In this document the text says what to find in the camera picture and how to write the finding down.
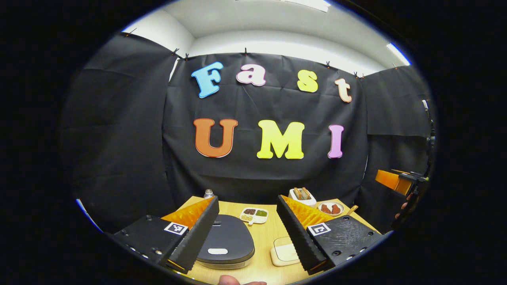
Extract white plate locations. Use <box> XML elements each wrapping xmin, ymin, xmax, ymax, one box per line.
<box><xmin>316</xmin><ymin>201</ymin><xmax>345</xmax><ymax>217</ymax></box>

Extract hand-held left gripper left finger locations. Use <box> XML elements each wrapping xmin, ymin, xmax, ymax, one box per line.
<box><xmin>105</xmin><ymin>196</ymin><xmax>220</xmax><ymax>274</ymax></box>

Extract black backdrop cloth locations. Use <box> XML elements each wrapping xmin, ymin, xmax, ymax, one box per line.
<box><xmin>59</xmin><ymin>32</ymin><xmax>435</xmax><ymax>234</ymax></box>

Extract ceiling light panel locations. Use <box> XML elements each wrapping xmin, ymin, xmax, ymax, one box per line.
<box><xmin>386</xmin><ymin>42</ymin><xmax>411</xmax><ymax>66</ymax></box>

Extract dark grey rice cooker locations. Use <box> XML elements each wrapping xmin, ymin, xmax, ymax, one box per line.
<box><xmin>196</xmin><ymin>214</ymin><xmax>255</xmax><ymax>270</ymax></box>

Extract divided white bean dish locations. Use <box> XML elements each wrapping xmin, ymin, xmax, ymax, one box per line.
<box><xmin>239</xmin><ymin>207</ymin><xmax>269</xmax><ymax>226</ymax></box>

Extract clear glass tray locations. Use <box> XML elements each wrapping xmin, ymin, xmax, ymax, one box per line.
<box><xmin>270</xmin><ymin>236</ymin><xmax>302</xmax><ymax>267</ymax></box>

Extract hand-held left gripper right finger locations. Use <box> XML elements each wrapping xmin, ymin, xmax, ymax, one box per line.
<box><xmin>276</xmin><ymin>194</ymin><xmax>385</xmax><ymax>276</ymax></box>

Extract white toaster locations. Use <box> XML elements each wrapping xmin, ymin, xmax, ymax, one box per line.
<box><xmin>288</xmin><ymin>187</ymin><xmax>317</xmax><ymax>207</ymax></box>

